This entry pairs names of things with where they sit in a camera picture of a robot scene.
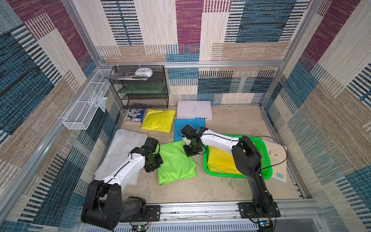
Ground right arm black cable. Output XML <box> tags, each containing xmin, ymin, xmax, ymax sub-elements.
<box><xmin>240</xmin><ymin>135</ymin><xmax>288</xmax><ymax>175</ymax></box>

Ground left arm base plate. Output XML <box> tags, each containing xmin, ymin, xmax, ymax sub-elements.
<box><xmin>120</xmin><ymin>205</ymin><xmax>161</xmax><ymax>223</ymax></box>

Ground white folded raincoat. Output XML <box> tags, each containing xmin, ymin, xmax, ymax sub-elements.
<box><xmin>94</xmin><ymin>129</ymin><xmax>148</xmax><ymax>181</ymax></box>

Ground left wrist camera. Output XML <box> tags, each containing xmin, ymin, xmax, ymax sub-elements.
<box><xmin>143</xmin><ymin>137</ymin><xmax>158</xmax><ymax>154</ymax></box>

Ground aluminium front rail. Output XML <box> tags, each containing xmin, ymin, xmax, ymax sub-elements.
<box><xmin>73</xmin><ymin>198</ymin><xmax>322</xmax><ymax>232</ymax></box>

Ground cardboard box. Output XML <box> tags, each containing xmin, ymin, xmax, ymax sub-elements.
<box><xmin>263</xmin><ymin>139</ymin><xmax>288</xmax><ymax>184</ymax></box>

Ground blue raincoat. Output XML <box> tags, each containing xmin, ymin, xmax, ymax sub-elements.
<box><xmin>173</xmin><ymin>118</ymin><xmax>207</xmax><ymax>142</ymax></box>

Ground black wire shelf rack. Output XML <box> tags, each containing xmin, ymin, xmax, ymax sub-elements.
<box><xmin>108</xmin><ymin>65</ymin><xmax>169</xmax><ymax>109</ymax></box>

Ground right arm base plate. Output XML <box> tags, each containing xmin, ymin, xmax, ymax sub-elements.
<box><xmin>237</xmin><ymin>202</ymin><xmax>281</xmax><ymax>219</ymax></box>

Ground large yellow raincoat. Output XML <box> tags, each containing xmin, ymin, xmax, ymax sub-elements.
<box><xmin>206</xmin><ymin>146</ymin><xmax>242</xmax><ymax>176</ymax></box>

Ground white round object on shelf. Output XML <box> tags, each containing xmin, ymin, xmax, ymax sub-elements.
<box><xmin>135</xmin><ymin>68</ymin><xmax>153</xmax><ymax>78</ymax></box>

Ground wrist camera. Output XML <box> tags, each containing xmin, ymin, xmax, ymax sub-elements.
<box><xmin>143</xmin><ymin>137</ymin><xmax>158</xmax><ymax>154</ymax></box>
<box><xmin>180</xmin><ymin>125</ymin><xmax>199</xmax><ymax>145</ymax></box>

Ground blue printed packet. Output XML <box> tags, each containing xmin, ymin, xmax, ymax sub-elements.
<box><xmin>124</xmin><ymin>107</ymin><xmax>146</xmax><ymax>123</ymax></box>

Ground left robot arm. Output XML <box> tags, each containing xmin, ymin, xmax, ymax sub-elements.
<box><xmin>81</xmin><ymin>148</ymin><xmax>164</xmax><ymax>231</ymax></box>

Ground white wire wall basket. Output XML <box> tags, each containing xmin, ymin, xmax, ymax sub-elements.
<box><xmin>63</xmin><ymin>70</ymin><xmax>110</xmax><ymax>130</ymax></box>

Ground small yellow folded raincoat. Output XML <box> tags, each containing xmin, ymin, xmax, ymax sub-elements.
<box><xmin>141</xmin><ymin>109</ymin><xmax>176</xmax><ymax>133</ymax></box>

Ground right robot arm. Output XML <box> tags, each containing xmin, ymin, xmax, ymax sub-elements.
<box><xmin>179</xmin><ymin>125</ymin><xmax>281</xmax><ymax>218</ymax></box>

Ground white flat box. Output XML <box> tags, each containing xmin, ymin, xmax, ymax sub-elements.
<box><xmin>176</xmin><ymin>101</ymin><xmax>213</xmax><ymax>120</ymax></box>

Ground green plastic basket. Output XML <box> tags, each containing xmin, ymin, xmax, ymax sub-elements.
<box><xmin>203</xmin><ymin>136</ymin><xmax>272</xmax><ymax>180</ymax></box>

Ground lime green raincoat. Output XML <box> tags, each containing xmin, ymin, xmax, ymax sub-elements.
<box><xmin>157</xmin><ymin>141</ymin><xmax>197</xmax><ymax>185</ymax></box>

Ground magazines on shelf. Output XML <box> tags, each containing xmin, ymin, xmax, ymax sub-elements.
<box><xmin>105</xmin><ymin>72</ymin><xmax>148</xmax><ymax>80</ymax></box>

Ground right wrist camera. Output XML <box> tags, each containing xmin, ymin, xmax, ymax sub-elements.
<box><xmin>180</xmin><ymin>125</ymin><xmax>199</xmax><ymax>145</ymax></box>

